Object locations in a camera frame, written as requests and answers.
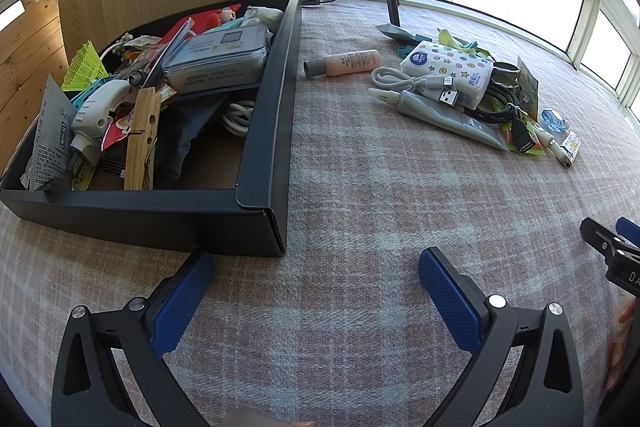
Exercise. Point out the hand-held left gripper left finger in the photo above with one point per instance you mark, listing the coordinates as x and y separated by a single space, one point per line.
182 302

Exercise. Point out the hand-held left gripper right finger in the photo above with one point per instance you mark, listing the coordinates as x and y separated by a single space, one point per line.
450 302

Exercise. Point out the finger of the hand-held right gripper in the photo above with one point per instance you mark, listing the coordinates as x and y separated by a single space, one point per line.
630 228
622 264

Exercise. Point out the black cardboard box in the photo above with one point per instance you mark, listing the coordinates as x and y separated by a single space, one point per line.
150 222

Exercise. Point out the grey squeeze tube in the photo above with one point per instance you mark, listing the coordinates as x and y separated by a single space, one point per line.
440 117

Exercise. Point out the blue phone stand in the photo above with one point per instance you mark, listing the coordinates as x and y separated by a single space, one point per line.
406 53

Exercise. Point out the person's right hand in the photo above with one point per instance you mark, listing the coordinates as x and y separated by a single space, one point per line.
619 347

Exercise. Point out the small yellow white packet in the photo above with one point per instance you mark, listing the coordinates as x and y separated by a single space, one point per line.
571 149

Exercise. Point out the white stylus pen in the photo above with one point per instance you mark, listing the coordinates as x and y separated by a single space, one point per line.
549 143

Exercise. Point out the blue clear plastic piece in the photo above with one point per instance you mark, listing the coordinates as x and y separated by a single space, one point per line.
552 119

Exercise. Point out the plaid tablecloth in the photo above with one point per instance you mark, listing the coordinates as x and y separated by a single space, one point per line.
350 187

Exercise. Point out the large wooden clothespin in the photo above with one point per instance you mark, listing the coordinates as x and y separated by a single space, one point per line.
142 137

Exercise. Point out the dark cloth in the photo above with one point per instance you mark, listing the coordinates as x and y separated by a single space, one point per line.
190 132

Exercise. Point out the cartoon printed card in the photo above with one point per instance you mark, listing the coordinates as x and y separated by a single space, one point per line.
527 84

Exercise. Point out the red white snack packet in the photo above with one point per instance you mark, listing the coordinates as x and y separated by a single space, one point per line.
117 129

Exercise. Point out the grey foil packet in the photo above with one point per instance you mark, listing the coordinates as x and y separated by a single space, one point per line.
47 142

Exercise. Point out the white glue gun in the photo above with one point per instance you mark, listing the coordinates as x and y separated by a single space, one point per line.
105 107

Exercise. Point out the teal plastic clip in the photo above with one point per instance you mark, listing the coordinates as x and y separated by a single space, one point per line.
87 93

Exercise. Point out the white dotted tissue pack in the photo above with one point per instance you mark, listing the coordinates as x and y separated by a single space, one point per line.
445 67

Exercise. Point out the yellow plastic mesh piece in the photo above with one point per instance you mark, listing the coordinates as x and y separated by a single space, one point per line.
82 67

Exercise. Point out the clear plastic sleeve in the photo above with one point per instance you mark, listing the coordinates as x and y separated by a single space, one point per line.
170 44

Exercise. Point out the pink bottle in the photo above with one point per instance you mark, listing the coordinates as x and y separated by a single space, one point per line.
350 63

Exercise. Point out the green zigzag-edged cloth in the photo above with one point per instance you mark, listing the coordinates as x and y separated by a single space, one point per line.
450 39

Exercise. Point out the teal tube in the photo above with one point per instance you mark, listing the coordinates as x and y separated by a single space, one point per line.
227 26

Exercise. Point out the red plush toy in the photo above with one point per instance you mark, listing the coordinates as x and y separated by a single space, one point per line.
210 19

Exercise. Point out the wooden plank panel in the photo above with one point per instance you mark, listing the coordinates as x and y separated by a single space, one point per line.
30 57

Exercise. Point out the white window frame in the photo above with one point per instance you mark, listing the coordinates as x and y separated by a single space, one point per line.
582 32

